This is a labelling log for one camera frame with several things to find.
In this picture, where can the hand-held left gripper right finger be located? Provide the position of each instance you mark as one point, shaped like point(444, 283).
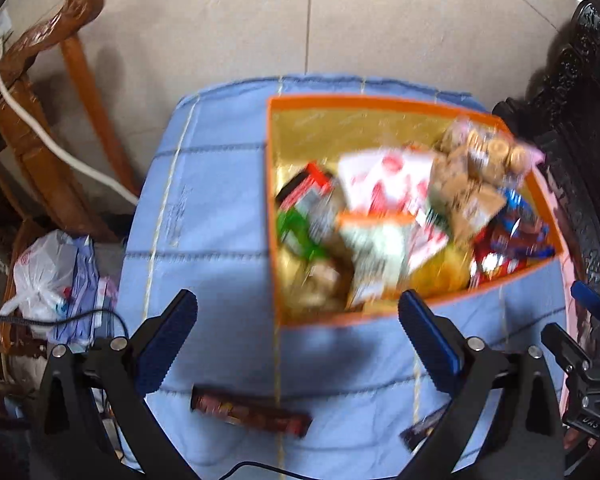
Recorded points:
point(427, 342)

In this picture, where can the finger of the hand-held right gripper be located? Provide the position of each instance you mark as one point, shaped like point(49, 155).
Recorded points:
point(565, 345)
point(587, 297)

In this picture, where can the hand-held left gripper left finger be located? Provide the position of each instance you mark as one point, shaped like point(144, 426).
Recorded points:
point(167, 345)

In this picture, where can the yellow cake packet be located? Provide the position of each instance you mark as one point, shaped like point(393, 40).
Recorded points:
point(442, 270)

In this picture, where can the orange cardboard box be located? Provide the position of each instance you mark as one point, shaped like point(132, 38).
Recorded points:
point(330, 130)

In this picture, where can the dark brown snack bar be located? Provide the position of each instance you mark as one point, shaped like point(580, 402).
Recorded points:
point(422, 430)

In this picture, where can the blue striped plastic bag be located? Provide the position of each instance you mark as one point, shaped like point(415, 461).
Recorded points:
point(87, 295)

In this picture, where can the blue checked tablecloth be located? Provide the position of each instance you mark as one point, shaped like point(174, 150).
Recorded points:
point(210, 260)

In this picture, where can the blue snack packet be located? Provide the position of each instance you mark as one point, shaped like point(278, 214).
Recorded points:
point(522, 220)

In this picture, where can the orange-trimmed cracker packet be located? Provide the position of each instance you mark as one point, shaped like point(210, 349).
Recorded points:
point(375, 255)

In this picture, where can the red-brown chocolate bar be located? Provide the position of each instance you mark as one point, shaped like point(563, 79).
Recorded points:
point(250, 410)

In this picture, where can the beige snack packet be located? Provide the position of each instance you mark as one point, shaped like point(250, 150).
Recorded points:
point(467, 205)

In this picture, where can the white plastic bag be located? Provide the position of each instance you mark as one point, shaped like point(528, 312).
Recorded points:
point(40, 275)

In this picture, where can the dark carved wooden furniture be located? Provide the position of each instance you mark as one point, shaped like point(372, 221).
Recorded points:
point(580, 135)

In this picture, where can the strawberry print snack packet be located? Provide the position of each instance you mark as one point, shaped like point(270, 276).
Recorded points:
point(385, 185)

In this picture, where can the green and white snack packet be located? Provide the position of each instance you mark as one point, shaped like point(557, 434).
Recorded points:
point(297, 232)

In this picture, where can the pink-edged biscuit packet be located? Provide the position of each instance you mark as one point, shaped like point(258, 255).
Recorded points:
point(490, 150)

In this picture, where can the red and black snack packet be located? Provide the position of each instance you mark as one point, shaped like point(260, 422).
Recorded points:
point(305, 182)

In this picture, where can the brown wooden chair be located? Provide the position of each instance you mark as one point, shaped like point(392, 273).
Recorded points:
point(45, 125)

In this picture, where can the white wall socket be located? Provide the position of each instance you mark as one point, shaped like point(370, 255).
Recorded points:
point(2, 29)

